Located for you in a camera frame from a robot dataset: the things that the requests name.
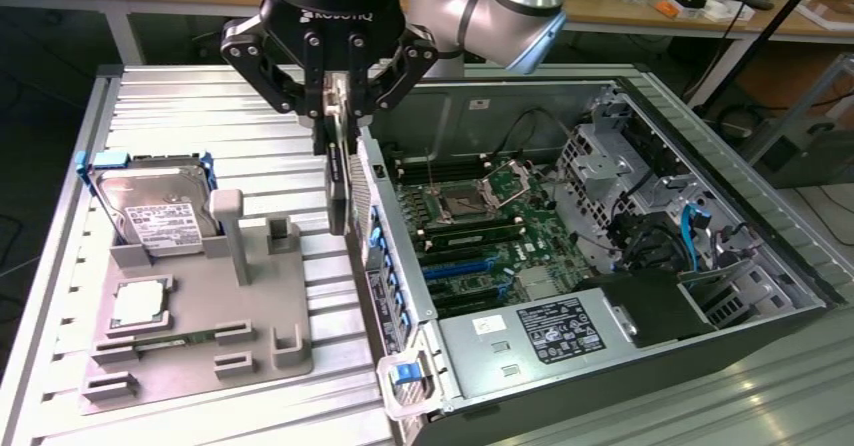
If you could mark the graphics card with metal bracket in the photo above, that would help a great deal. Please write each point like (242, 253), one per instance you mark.
(340, 196)

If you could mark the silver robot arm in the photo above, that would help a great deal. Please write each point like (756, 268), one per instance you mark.
(508, 26)

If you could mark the black RAM slot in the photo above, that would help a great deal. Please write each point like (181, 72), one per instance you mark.
(437, 175)
(468, 223)

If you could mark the thin metal locking lever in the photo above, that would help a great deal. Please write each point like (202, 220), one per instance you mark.
(434, 176)

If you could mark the metal socket cover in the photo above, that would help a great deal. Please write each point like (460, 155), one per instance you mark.
(510, 181)

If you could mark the CPU socket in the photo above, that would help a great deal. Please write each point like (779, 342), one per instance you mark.
(464, 203)

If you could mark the hard disk in blue caddy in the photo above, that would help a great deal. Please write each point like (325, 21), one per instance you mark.
(161, 211)

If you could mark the black RAM stick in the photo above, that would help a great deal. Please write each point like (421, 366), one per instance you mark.
(468, 238)

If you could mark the metal disk bay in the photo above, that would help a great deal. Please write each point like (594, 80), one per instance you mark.
(594, 166)

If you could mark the green motherboard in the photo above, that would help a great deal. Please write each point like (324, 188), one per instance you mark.
(534, 226)

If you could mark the blue expansion slot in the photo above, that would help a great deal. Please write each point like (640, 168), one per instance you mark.
(461, 268)

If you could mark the black expansion slot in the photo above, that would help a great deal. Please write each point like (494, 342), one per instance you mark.
(470, 307)
(464, 292)

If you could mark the silver chipset heatsink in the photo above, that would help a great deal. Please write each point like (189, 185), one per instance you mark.
(534, 286)

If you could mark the grey plastic parts rack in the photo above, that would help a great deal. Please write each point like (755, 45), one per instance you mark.
(201, 306)

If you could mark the white and black device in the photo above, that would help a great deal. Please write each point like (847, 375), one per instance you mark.
(714, 8)

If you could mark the silver CPU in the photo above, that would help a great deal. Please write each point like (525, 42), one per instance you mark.
(137, 303)

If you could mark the green RAM stick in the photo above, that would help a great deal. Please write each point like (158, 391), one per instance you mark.
(181, 338)

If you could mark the black stand pole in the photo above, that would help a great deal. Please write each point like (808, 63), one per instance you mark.
(776, 21)

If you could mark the grey power supply unit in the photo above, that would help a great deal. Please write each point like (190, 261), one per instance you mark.
(481, 366)

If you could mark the blue case release latch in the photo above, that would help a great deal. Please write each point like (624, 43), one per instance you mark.
(402, 373)

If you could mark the black plastic shroud box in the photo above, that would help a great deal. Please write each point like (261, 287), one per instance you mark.
(654, 306)

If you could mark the dark equipment case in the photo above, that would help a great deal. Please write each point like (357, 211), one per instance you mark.
(821, 156)

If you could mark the white flat box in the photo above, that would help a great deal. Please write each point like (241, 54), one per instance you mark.
(828, 13)

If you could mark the open black PC case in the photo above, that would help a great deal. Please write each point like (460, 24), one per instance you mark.
(668, 391)

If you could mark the grey aluminium frame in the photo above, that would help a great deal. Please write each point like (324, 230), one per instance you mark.
(811, 96)

